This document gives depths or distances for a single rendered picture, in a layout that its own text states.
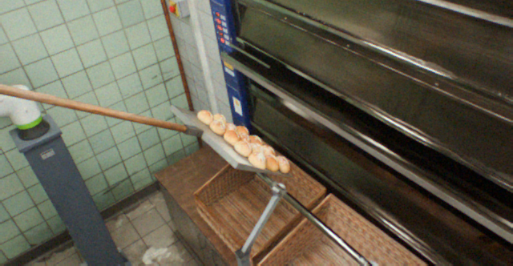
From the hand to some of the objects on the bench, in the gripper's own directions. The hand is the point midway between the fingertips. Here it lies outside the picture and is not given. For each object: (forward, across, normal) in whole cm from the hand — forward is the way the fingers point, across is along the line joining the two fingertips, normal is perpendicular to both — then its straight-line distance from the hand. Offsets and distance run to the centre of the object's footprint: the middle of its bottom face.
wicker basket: (+2, +40, -163) cm, 168 cm away
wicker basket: (+61, +40, -162) cm, 178 cm away
